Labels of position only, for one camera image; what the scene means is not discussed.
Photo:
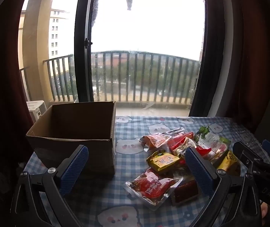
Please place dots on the beige balcony column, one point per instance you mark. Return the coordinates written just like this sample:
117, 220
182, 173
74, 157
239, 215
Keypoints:
35, 52

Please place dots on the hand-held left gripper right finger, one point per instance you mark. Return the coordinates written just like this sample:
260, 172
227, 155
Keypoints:
197, 170

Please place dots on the large yellow snack packet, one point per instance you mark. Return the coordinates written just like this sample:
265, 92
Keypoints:
229, 162

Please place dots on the green vegetable print snack packet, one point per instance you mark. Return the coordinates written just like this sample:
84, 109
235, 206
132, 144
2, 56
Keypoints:
212, 139

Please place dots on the blue checkered printed tablecloth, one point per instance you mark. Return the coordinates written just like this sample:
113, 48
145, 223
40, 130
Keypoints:
130, 132

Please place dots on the dark red snack packet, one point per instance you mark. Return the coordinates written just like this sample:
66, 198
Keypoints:
186, 190

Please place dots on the brown cardboard box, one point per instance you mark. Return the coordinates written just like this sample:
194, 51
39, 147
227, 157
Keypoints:
90, 151

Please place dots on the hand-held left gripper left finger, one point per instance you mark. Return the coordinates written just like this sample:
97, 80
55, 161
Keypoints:
75, 167

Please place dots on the grey tape strip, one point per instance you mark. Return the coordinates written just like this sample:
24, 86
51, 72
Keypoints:
148, 105

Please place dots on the small yellow snack packet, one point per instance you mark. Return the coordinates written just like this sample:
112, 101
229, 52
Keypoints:
163, 162

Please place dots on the white air conditioner unit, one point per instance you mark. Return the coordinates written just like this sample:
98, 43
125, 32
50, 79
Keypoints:
36, 108

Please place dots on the black window latch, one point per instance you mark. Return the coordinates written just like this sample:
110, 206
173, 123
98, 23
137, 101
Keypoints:
87, 43

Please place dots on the grey balcony railing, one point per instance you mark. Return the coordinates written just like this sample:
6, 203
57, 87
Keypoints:
149, 52

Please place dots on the red clear-edged snack packet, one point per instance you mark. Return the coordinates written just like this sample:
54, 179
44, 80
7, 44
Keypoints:
151, 184

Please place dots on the red snack packet white end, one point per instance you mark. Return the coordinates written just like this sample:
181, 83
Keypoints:
175, 131

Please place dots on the orange clear snack packet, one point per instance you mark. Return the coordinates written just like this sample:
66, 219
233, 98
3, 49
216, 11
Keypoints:
156, 140

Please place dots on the white apartment building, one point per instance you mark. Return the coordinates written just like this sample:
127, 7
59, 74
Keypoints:
58, 28

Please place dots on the black window frame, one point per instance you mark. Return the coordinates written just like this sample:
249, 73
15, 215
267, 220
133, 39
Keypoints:
83, 63

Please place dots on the red white cartoon snack packet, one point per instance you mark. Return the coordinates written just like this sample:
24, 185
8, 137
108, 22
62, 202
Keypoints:
184, 147

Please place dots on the person's right hand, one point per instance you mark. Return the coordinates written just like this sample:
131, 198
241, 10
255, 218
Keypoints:
264, 212

